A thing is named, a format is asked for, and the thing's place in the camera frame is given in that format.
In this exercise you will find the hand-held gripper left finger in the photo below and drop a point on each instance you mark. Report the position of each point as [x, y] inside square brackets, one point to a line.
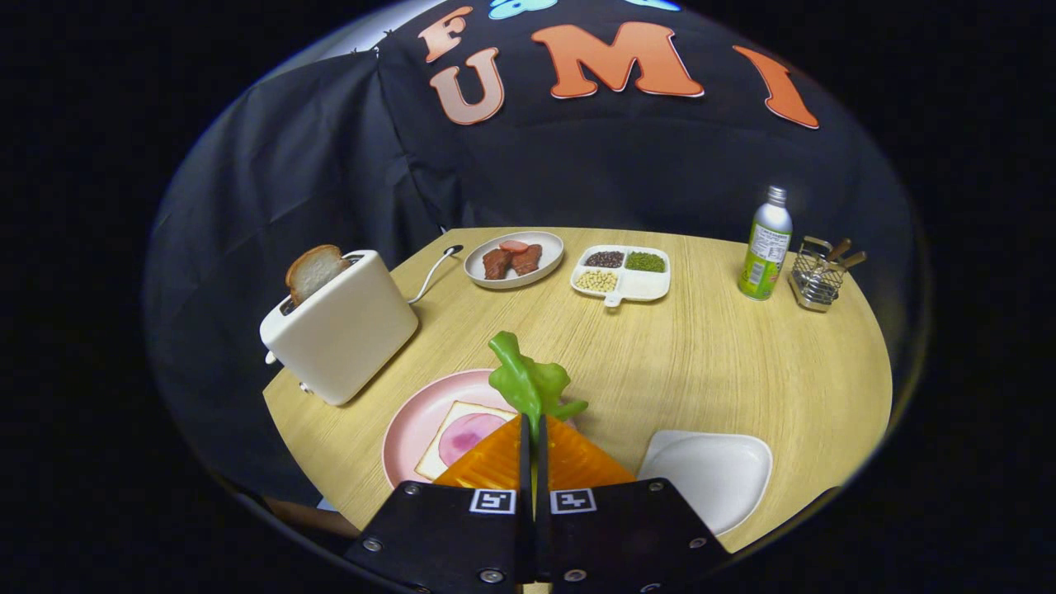
[454, 536]

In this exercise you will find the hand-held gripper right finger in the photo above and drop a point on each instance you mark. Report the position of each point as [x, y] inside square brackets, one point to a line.
[619, 536]

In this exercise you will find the green lettuce leaf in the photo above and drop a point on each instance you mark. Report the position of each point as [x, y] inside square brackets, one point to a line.
[528, 384]

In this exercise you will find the toasted bread slice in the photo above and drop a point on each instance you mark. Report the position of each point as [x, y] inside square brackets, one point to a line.
[313, 268]

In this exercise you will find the square white bread slice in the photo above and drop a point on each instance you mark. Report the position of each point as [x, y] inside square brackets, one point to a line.
[437, 455]

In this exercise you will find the pink ham slice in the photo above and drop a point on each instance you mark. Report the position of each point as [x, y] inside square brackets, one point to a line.
[466, 437]

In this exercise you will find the small white dish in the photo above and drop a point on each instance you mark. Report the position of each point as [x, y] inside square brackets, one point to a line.
[709, 478]

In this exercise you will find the pink plate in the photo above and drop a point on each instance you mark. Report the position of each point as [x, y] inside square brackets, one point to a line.
[412, 429]

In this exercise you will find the white toaster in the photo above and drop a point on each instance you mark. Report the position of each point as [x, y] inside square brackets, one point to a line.
[346, 330]

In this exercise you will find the white divided bean dish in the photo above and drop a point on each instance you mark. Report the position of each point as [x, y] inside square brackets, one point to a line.
[639, 286]

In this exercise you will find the red meat piece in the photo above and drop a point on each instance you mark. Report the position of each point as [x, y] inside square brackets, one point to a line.
[528, 260]
[497, 264]

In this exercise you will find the pink sausage slice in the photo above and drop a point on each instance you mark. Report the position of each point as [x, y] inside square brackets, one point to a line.
[514, 246]

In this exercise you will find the round white plate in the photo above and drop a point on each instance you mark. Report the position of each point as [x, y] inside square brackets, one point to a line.
[544, 247]

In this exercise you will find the green and silver bottle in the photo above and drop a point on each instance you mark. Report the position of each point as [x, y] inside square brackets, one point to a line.
[763, 256]

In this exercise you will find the black backdrop cloth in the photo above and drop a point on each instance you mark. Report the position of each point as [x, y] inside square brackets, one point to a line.
[330, 165]

